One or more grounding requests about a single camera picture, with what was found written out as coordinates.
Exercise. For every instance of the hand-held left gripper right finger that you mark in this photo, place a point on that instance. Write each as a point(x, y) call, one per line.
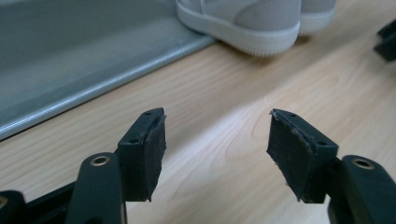
point(295, 155)

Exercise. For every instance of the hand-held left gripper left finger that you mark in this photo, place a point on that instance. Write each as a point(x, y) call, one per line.
point(141, 155)

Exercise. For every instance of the white sneaker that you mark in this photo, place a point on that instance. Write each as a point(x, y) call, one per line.
point(249, 21)
point(317, 15)

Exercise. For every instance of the grey shoe rack with metal poles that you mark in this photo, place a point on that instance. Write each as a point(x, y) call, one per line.
point(77, 46)

